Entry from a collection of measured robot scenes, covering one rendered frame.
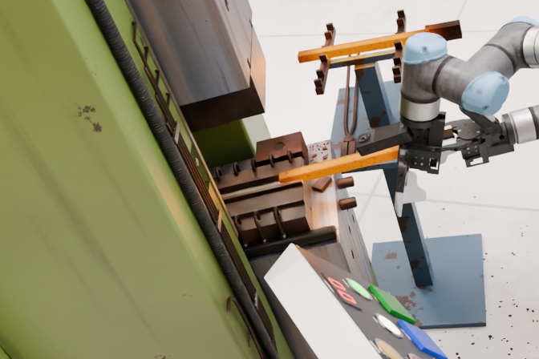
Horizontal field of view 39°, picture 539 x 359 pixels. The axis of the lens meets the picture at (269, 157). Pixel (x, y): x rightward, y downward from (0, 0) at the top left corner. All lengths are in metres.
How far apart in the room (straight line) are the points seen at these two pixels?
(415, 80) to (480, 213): 1.65
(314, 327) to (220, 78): 0.49
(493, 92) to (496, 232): 1.62
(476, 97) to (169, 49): 0.54
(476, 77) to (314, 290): 0.45
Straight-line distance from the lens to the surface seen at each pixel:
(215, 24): 1.36
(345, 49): 2.15
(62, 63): 1.12
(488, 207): 3.02
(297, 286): 1.28
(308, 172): 1.76
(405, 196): 1.51
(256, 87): 1.49
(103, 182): 1.24
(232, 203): 1.79
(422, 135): 1.49
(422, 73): 1.38
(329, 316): 1.21
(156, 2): 1.35
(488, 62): 1.38
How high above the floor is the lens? 2.10
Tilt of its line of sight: 36 degrees down
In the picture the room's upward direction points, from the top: 22 degrees counter-clockwise
